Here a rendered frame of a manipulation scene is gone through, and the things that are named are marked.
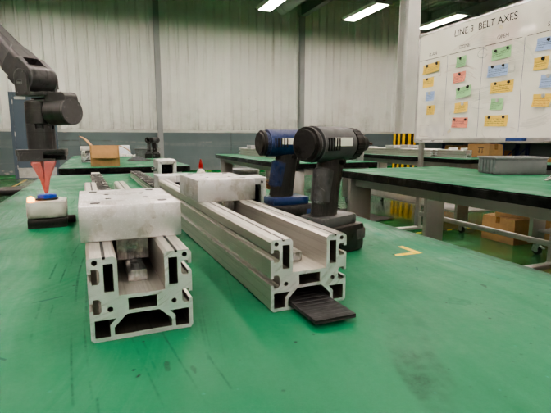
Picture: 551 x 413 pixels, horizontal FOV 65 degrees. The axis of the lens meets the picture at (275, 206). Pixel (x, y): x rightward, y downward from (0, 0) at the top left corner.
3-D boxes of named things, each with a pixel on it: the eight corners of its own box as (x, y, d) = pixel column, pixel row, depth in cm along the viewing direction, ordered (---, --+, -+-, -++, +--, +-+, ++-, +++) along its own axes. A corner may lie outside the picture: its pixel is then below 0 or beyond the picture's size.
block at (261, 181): (220, 207, 125) (219, 175, 124) (257, 206, 128) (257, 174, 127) (225, 213, 116) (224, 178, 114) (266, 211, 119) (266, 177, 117)
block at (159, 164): (150, 178, 220) (149, 159, 218) (172, 177, 225) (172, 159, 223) (153, 179, 211) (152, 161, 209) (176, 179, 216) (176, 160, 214)
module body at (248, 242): (159, 210, 122) (158, 179, 121) (194, 207, 126) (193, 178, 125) (270, 312, 50) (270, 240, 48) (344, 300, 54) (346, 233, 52)
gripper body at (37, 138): (67, 157, 97) (65, 124, 96) (15, 158, 93) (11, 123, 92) (68, 156, 103) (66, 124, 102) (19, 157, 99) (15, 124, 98)
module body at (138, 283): (86, 214, 114) (84, 182, 113) (125, 211, 118) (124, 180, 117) (91, 343, 42) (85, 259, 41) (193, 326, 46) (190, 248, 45)
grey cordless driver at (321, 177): (285, 254, 75) (286, 125, 72) (352, 236, 89) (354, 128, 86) (321, 262, 70) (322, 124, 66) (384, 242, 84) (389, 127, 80)
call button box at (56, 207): (31, 223, 102) (29, 197, 101) (76, 220, 106) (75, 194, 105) (27, 229, 95) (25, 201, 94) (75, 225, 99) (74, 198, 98)
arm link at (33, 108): (39, 99, 100) (16, 97, 94) (61, 97, 97) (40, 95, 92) (42, 129, 101) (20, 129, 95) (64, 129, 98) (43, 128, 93)
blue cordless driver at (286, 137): (252, 223, 102) (252, 129, 99) (325, 217, 110) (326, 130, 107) (266, 229, 95) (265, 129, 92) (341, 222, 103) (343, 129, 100)
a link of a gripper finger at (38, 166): (69, 192, 98) (66, 152, 97) (33, 195, 95) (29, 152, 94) (70, 190, 104) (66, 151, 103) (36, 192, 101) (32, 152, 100)
